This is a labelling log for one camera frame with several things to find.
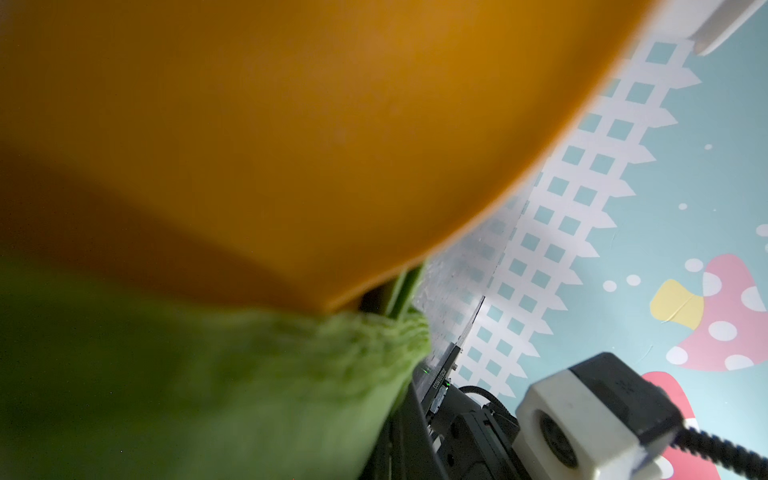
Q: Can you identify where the orange plastic spoon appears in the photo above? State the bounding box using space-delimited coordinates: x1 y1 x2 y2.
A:
1 1 654 312

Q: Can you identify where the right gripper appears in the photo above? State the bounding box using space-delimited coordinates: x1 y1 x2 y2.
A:
426 383 528 479

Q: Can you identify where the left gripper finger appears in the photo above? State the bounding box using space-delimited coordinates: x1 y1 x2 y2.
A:
388 383 447 480

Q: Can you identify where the green paper napkin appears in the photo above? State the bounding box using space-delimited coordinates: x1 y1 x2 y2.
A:
1 257 430 479

